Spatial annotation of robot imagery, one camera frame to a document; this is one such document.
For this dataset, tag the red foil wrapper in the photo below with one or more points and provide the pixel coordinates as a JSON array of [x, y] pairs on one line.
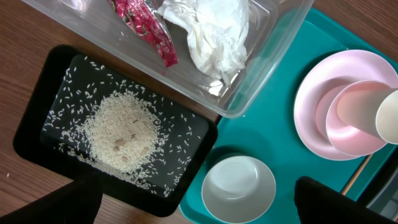
[[142, 18]]

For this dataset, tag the small pink saucer plate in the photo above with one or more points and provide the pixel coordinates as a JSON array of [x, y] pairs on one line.
[[346, 139]]

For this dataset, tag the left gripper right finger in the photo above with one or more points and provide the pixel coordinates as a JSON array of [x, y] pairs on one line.
[[319, 204]]

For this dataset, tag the teal plastic serving tray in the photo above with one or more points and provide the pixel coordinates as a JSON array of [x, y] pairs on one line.
[[267, 131]]

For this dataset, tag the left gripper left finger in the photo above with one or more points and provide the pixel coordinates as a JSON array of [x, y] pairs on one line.
[[76, 202]]

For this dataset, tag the black plastic tray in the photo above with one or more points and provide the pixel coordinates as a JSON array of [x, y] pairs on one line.
[[28, 145]]

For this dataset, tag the grey plastic dish rack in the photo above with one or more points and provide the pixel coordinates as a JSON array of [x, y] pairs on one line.
[[380, 195]]

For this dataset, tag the grey bowl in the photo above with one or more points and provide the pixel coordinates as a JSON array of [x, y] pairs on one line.
[[238, 189]]

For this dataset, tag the white paper napkin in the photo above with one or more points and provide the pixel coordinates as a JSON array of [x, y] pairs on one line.
[[216, 32]]

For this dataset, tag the white rice pile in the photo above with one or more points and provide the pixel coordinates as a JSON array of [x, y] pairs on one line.
[[122, 128]]

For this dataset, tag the white ceramic cup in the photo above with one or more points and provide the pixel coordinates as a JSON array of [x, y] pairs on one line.
[[372, 110]]

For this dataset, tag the clear plastic waste bin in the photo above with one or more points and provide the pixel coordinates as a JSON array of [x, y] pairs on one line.
[[273, 26]]

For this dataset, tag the wooden chopstick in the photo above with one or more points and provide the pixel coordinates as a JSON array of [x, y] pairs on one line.
[[356, 174]]

